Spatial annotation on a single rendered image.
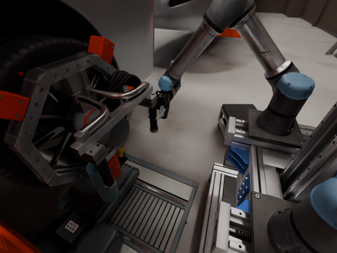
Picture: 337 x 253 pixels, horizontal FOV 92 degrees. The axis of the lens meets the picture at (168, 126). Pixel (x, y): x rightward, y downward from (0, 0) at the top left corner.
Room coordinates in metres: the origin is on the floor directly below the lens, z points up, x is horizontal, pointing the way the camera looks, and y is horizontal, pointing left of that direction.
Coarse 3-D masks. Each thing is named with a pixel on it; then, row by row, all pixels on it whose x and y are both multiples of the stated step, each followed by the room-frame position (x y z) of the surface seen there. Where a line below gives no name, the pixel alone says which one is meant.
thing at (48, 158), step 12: (96, 72) 0.77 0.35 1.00; (96, 84) 0.86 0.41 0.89; (60, 96) 0.58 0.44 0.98; (96, 96) 0.87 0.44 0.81; (60, 108) 0.58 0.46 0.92; (108, 108) 0.82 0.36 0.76; (60, 120) 0.55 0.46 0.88; (48, 132) 0.49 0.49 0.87; (60, 132) 0.52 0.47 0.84; (72, 132) 0.56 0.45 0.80; (36, 144) 0.44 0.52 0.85; (60, 144) 0.51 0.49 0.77; (48, 156) 0.52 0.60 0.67; (60, 156) 0.54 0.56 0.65; (72, 156) 0.56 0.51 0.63; (60, 168) 0.44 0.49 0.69
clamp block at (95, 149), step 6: (96, 144) 0.34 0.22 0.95; (90, 150) 0.32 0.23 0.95; (96, 150) 0.32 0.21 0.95; (102, 150) 0.33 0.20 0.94; (78, 156) 0.33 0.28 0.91; (84, 156) 0.31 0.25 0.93; (90, 156) 0.30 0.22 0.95; (96, 156) 0.31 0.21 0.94; (102, 156) 0.32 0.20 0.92; (90, 162) 0.31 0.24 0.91; (96, 162) 0.30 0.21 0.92
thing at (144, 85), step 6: (84, 72) 0.59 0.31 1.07; (84, 78) 0.59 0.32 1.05; (84, 84) 0.58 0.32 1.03; (90, 84) 0.60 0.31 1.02; (144, 84) 0.63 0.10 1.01; (90, 90) 0.57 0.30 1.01; (96, 90) 0.57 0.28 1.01; (102, 90) 0.57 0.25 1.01; (132, 90) 0.57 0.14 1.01; (138, 90) 0.58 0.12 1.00; (102, 96) 0.55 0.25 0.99; (108, 96) 0.54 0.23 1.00; (114, 96) 0.54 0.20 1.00; (120, 96) 0.54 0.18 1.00; (126, 96) 0.54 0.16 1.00; (132, 96) 0.56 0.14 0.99
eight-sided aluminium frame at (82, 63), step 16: (48, 64) 0.54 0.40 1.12; (64, 64) 0.54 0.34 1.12; (80, 64) 0.60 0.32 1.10; (96, 64) 0.66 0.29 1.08; (32, 80) 0.46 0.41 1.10; (48, 80) 0.48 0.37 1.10; (32, 96) 0.42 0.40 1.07; (32, 112) 0.40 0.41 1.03; (16, 128) 0.38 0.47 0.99; (32, 128) 0.38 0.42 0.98; (16, 144) 0.33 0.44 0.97; (32, 144) 0.36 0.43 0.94; (32, 160) 0.33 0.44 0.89; (48, 176) 0.34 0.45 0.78; (64, 176) 0.37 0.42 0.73; (80, 176) 0.42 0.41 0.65
